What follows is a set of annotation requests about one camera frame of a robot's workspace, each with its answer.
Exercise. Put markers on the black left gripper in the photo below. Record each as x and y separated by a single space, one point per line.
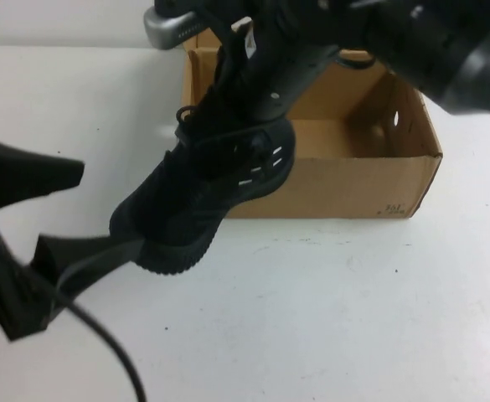
6 285

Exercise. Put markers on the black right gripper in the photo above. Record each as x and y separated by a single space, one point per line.
295 21

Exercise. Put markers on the black sneaker with white stripes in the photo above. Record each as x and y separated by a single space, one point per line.
177 201

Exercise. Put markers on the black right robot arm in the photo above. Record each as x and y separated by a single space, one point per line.
458 50

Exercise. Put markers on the brown cardboard shoe box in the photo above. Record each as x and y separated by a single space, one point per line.
353 188

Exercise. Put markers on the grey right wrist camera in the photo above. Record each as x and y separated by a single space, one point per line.
165 29

